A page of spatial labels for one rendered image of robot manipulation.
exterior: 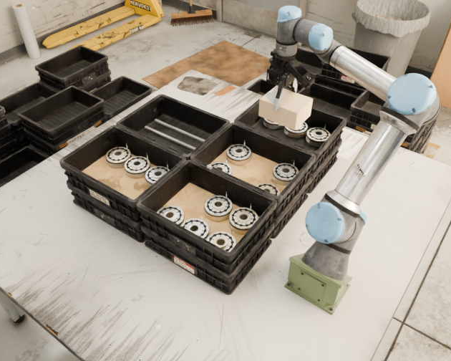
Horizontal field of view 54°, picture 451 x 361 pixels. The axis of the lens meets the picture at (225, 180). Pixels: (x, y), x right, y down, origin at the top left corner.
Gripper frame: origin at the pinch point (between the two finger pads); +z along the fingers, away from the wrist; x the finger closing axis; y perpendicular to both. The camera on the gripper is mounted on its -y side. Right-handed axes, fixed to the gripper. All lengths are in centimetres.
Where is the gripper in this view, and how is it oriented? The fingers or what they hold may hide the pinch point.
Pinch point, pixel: (285, 104)
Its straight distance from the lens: 169.2
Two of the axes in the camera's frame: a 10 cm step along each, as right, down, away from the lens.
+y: -8.1, -3.9, 4.4
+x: -5.9, 5.4, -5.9
